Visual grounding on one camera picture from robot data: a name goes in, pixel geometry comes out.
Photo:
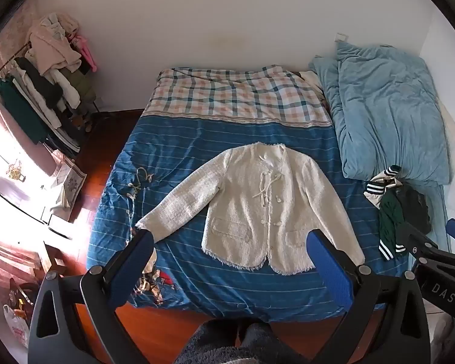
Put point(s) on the person's grey fleece pants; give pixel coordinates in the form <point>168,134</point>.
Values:
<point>246,343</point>

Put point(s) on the patterned cloth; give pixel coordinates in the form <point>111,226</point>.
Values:
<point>74,184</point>

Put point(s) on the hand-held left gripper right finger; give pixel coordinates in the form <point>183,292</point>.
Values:
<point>330,269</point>

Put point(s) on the white plastic bag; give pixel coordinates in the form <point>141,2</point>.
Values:
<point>17,326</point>

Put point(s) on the beige coat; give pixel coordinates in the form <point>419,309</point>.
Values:
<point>53,45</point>

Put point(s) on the wooden stool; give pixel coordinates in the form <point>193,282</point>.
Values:
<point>55,258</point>

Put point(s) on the plaid quilt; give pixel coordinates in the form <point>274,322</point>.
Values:
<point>231,94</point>

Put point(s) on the green and white jacket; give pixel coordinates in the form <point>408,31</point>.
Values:
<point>390,216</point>

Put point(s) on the cream tweed jacket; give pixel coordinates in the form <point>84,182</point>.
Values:
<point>250,204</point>

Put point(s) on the clothes rack with hanging clothes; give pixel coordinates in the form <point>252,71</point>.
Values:
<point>34,94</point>

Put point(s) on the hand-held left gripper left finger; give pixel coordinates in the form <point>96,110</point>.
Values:
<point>136,261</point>

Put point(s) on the light blue comforter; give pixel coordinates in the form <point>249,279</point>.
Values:
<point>383,113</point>

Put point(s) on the blue striped bedsheet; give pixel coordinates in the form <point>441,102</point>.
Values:
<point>174,148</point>

